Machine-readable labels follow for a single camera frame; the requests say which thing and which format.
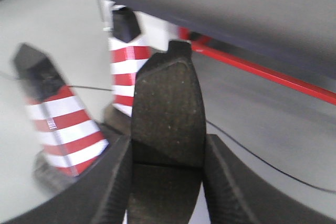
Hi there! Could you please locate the red conveyor frame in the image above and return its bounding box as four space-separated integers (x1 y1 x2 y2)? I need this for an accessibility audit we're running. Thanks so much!
75 0 336 106

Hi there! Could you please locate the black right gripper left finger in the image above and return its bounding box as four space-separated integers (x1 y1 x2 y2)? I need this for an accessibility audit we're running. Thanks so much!
8 136 132 223

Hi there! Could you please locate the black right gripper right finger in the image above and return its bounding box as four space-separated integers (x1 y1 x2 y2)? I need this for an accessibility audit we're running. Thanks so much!
203 134 335 223

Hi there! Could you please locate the red white traffic cone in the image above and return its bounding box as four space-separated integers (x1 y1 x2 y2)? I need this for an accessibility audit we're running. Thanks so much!
13 43 109 192

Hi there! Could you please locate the black floor cable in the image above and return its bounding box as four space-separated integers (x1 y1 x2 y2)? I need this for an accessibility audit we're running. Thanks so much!
0 70 336 195

